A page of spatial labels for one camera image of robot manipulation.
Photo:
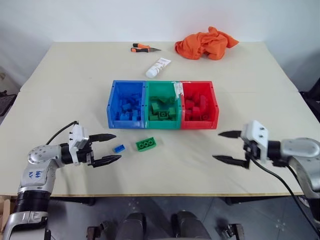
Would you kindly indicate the green plastic bin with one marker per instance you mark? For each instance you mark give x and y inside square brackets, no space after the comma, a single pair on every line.
[163,124]

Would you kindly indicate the red building block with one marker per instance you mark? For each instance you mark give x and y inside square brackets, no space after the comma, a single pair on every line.
[189,102]
[203,100]
[196,111]

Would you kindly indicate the dark crate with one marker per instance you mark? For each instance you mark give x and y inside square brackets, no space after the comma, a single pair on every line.
[6,102]

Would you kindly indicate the crumpled orange cloth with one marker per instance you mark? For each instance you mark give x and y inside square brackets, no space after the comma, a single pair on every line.
[200,45]

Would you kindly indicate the dark equipment stand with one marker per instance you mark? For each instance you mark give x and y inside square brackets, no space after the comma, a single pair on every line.
[311,97]

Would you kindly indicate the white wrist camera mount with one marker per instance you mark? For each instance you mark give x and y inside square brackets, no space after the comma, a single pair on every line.
[76,136]
[257,135]

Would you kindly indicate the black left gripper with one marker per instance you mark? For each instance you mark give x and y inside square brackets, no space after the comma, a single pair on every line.
[88,155]

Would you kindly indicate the green three-stud building block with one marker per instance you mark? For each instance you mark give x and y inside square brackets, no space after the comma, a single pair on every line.
[145,145]

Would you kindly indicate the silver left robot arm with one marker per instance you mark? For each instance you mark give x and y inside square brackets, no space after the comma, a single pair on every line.
[40,160]

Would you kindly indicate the orange black pliers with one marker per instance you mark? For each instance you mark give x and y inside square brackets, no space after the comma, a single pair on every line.
[141,48]

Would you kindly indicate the small blue building block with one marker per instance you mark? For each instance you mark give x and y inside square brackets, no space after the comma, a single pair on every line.
[119,148]

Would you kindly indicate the dark rounded shape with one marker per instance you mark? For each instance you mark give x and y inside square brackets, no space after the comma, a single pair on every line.
[132,225]
[190,225]

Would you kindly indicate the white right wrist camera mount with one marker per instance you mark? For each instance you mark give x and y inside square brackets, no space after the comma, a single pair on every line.
[257,135]

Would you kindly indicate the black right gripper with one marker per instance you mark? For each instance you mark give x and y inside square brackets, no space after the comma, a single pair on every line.
[251,150]

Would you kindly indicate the red plastic bin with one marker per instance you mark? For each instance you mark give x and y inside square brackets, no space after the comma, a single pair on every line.
[212,105]

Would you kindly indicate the white cream tube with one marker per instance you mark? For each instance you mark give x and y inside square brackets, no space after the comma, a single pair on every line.
[158,67]

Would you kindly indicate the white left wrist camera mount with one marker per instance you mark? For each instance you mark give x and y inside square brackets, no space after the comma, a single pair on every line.
[76,136]

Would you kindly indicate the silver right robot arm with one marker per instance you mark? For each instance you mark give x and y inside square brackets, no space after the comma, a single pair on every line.
[300,152]

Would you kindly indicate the white tape strip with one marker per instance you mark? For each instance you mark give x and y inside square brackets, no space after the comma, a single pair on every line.
[178,90]

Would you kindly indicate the blue plastic bin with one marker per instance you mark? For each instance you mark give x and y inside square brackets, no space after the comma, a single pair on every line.
[113,105]

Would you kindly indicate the brown cardboard box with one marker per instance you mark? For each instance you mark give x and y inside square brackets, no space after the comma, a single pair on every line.
[4,210]

